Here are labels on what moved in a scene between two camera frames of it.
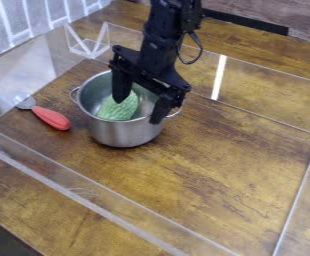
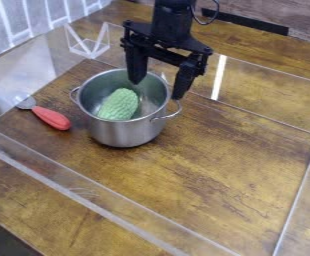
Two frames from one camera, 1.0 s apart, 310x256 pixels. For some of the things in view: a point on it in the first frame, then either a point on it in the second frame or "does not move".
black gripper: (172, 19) -> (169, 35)
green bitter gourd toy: (119, 111) does not move
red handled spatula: (50, 118) does not move
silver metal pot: (127, 133) does not move
